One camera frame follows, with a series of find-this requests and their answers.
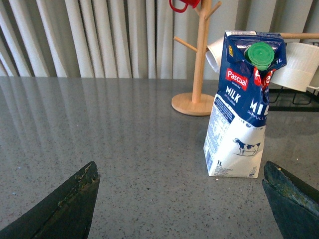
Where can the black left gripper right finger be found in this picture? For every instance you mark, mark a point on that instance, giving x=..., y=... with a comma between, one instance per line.
x=294, y=203

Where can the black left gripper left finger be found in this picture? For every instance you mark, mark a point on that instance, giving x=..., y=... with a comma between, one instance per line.
x=66, y=213

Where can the blue white milk carton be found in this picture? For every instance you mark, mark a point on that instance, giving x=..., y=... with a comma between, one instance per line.
x=235, y=136

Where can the white cup on tree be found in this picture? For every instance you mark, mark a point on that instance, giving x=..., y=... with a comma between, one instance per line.
x=214, y=54

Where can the wooden mug tree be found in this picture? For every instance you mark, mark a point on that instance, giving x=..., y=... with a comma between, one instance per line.
x=196, y=103

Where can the white ribbed mug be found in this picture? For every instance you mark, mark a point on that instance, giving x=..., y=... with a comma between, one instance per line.
x=302, y=64

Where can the beige pleated curtain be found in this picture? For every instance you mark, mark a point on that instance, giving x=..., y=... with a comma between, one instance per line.
x=96, y=39

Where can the red mug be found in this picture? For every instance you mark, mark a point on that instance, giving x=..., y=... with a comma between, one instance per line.
x=183, y=3

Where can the black wire rack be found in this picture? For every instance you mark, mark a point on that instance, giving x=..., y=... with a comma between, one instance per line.
x=288, y=100

